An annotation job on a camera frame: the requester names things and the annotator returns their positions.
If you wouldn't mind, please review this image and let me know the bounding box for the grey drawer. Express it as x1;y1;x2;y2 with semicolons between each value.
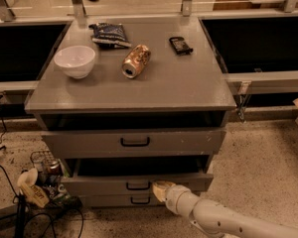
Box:
42;128;225;159
79;193;161;207
63;156;214;196

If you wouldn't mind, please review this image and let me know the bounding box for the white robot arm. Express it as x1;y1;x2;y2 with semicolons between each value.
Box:
152;181;298;238

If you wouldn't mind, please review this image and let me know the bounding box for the grey bottom drawer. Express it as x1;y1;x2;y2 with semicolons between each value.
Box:
79;193;161;207

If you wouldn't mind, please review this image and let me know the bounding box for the grey top drawer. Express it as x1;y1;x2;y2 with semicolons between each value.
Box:
42;128;225;159

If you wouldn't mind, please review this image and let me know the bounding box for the grey drawer cabinet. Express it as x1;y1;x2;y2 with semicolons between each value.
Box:
24;15;237;208

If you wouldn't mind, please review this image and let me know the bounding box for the crushed copper soda can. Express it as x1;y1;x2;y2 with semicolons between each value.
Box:
121;45;151;79

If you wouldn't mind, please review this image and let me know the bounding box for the beige bottle on floor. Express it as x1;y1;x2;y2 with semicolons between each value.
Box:
17;168;50;208

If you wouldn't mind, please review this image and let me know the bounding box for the black snack bar packet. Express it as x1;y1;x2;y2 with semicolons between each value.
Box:
169;37;193;56

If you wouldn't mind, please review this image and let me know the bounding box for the white bowl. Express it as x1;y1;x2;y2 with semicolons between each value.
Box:
54;46;95;79

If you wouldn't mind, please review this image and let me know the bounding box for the wire basket with jars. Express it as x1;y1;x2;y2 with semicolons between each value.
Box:
30;151;69;198

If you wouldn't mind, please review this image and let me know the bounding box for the black floor cable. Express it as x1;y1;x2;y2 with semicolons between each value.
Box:
0;92;85;238

